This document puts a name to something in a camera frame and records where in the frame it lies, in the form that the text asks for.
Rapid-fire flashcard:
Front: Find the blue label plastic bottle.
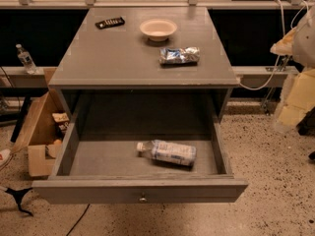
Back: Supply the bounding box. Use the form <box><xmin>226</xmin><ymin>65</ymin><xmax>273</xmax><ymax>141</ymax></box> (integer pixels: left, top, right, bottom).
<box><xmin>137</xmin><ymin>140</ymin><xmax>197</xmax><ymax>167</ymax></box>

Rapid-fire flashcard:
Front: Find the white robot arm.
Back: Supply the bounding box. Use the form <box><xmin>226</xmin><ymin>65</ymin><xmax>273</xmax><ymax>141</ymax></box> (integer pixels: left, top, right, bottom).
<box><xmin>270</xmin><ymin>6</ymin><xmax>315</xmax><ymax>133</ymax></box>

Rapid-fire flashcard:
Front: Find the grey cabinet with counter top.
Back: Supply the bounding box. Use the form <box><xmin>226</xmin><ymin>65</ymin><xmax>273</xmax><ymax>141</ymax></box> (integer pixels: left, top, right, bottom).
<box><xmin>50</xmin><ymin>7</ymin><xmax>238</xmax><ymax>116</ymax></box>

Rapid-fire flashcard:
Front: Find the grey open top drawer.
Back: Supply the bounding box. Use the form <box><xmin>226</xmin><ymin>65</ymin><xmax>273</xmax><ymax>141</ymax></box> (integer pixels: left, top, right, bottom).
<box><xmin>32</xmin><ymin>111</ymin><xmax>248</xmax><ymax>204</ymax></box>

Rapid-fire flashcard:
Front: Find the metal drawer knob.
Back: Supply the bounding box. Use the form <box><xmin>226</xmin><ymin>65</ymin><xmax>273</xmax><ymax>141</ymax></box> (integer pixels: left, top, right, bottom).
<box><xmin>139</xmin><ymin>193</ymin><xmax>148</xmax><ymax>204</ymax></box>

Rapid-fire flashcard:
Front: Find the clear water bottle on ledge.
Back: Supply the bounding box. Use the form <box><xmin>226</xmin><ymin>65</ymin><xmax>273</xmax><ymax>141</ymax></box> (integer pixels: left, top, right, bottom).
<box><xmin>16</xmin><ymin>44</ymin><xmax>36</xmax><ymax>75</ymax></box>

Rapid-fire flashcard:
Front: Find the crumpled silver blue chip bag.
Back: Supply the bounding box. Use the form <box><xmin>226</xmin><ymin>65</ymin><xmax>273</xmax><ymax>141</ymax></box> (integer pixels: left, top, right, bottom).
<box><xmin>159</xmin><ymin>47</ymin><xmax>200</xmax><ymax>65</ymax></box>

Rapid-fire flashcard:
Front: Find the white paper bowl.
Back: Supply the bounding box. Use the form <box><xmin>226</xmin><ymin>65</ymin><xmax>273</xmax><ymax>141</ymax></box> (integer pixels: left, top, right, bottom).
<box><xmin>140</xmin><ymin>19</ymin><xmax>177</xmax><ymax>42</ymax></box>

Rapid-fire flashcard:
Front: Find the black remote control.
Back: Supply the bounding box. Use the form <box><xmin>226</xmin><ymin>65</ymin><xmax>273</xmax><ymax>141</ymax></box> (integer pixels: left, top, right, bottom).
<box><xmin>94</xmin><ymin>17</ymin><xmax>125</xmax><ymax>30</ymax></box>

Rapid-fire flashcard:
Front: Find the brown cardboard box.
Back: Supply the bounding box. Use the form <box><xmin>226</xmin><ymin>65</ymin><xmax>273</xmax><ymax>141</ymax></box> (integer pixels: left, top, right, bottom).
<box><xmin>12</xmin><ymin>68</ymin><xmax>64</xmax><ymax>177</ymax></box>

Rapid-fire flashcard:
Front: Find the black floor cable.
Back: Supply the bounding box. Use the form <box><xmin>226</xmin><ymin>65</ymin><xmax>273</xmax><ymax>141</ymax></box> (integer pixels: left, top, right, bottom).
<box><xmin>65</xmin><ymin>204</ymin><xmax>91</xmax><ymax>236</ymax></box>

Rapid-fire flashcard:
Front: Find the white cable loop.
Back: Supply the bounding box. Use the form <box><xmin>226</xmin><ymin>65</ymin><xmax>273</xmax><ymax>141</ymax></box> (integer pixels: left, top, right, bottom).
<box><xmin>238</xmin><ymin>0</ymin><xmax>311</xmax><ymax>91</ymax></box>

